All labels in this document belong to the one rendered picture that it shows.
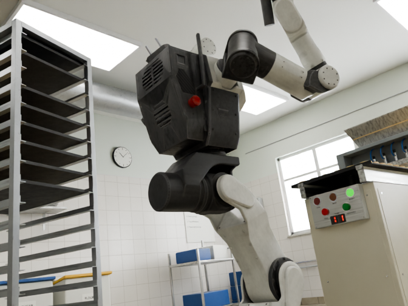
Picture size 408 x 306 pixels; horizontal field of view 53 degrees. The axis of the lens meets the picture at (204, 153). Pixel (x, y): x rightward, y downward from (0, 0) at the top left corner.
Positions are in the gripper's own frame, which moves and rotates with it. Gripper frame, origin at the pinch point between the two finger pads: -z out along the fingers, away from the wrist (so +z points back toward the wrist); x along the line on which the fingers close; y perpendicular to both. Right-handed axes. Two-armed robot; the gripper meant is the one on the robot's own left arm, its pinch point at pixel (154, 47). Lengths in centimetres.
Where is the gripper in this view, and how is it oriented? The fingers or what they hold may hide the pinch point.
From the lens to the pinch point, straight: 187.6
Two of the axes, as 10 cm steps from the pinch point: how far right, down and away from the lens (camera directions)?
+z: 5.1, 8.1, -2.7
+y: -3.1, -1.2, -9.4
